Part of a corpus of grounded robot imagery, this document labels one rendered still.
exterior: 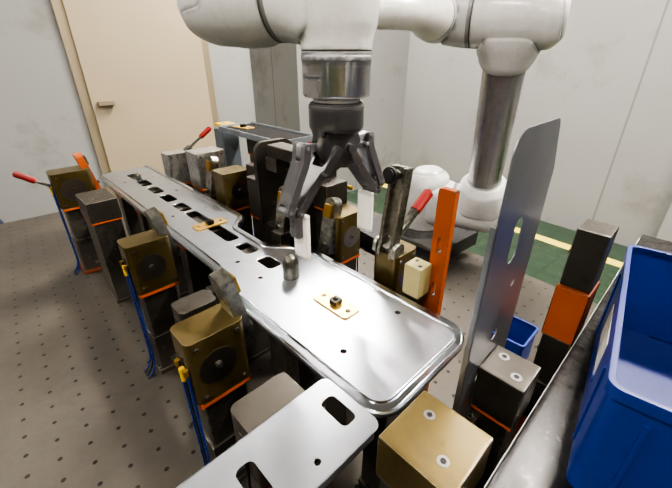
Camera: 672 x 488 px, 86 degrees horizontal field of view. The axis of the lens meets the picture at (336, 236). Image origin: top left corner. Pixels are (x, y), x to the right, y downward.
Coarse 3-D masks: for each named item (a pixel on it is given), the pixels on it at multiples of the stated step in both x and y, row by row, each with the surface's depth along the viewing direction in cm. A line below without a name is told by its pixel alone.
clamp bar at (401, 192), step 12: (396, 168) 65; (408, 168) 63; (396, 180) 65; (408, 180) 64; (396, 192) 66; (408, 192) 65; (384, 204) 67; (396, 204) 66; (384, 216) 67; (396, 216) 65; (384, 228) 68; (396, 228) 66; (384, 240) 70; (396, 240) 67
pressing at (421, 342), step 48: (144, 192) 115; (192, 192) 115; (192, 240) 85; (240, 240) 85; (240, 288) 68; (288, 288) 68; (336, 288) 68; (384, 288) 67; (288, 336) 57; (336, 336) 56; (384, 336) 56; (432, 336) 56; (336, 384) 48; (384, 384) 48
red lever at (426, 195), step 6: (426, 192) 72; (420, 198) 72; (426, 198) 72; (414, 204) 72; (420, 204) 71; (414, 210) 71; (420, 210) 71; (408, 216) 71; (414, 216) 71; (408, 222) 70; (402, 234) 70; (390, 240) 69; (384, 246) 69
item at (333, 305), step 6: (318, 294) 65; (324, 294) 66; (330, 294) 65; (336, 294) 65; (318, 300) 64; (324, 300) 64; (330, 300) 63; (336, 300) 62; (342, 300) 64; (324, 306) 63; (330, 306) 62; (336, 306) 62; (342, 306) 62; (348, 306) 62; (354, 306) 62; (336, 312) 61; (342, 312) 61; (354, 312) 61; (342, 318) 60
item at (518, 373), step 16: (496, 352) 42; (512, 352) 42; (480, 368) 40; (496, 368) 40; (512, 368) 40; (528, 368) 40; (480, 384) 41; (496, 384) 39; (512, 384) 38; (528, 384) 38; (480, 400) 42; (496, 400) 40; (512, 400) 38; (528, 400) 41; (480, 416) 43; (496, 416) 41; (512, 416) 39; (496, 432) 42; (512, 432) 44; (496, 448) 43; (496, 464) 44; (480, 480) 46
